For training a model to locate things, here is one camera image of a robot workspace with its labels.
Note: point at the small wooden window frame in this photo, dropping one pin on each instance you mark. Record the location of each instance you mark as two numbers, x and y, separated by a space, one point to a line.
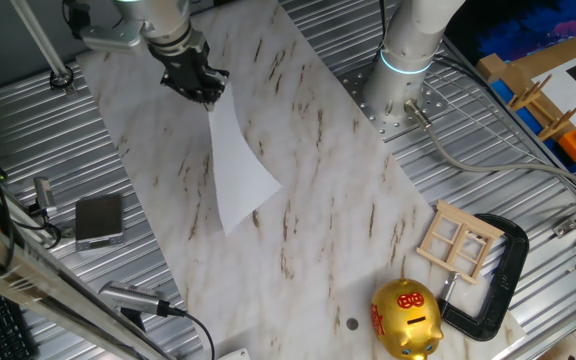
468 218

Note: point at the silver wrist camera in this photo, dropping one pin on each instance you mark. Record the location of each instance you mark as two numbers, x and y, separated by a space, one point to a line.
113 37

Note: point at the gold piggy bank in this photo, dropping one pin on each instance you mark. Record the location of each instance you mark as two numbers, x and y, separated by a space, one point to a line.
403 325

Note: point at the black C-clamp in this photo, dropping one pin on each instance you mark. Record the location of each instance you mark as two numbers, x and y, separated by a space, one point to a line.
513 260

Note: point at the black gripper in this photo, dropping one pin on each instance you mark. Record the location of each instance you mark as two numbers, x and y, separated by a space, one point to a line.
185 60

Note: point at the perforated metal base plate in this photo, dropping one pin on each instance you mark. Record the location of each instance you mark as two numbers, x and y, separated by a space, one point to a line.
353 90

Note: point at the small wooden block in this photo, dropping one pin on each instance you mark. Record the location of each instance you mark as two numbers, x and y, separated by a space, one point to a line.
490 67

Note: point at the silver ribbed depth camera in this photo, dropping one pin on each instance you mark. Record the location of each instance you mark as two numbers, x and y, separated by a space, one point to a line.
44 195

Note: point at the white paper sheet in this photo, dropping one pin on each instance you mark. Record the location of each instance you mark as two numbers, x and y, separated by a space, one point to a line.
238 175

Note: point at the small metal corner bracket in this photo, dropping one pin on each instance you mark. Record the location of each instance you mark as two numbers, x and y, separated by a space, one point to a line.
564 227

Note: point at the blue purple patterned cloth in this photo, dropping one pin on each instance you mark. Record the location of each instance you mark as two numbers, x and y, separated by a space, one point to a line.
518 25

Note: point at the white sheet with black marker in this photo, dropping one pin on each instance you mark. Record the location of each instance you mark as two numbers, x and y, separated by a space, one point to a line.
558 90

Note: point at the silver digital kitchen scale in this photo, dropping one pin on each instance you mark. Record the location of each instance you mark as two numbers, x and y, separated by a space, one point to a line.
98 220

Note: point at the wooden peg rack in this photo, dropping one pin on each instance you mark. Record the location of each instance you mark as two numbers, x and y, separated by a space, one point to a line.
525 96
560 122

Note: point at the aluminium frame beam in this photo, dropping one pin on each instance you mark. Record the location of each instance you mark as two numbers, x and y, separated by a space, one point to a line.
18 270

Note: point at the marble pattern table board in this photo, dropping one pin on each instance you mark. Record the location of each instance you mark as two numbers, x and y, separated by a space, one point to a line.
318 200

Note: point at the blue board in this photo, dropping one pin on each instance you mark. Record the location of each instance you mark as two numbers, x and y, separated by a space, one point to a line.
523 122

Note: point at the slim aluminium pole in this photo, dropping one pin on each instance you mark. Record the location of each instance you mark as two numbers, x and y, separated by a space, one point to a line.
38 37

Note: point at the brown cardboard board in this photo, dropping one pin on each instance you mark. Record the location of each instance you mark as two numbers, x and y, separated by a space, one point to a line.
543 55

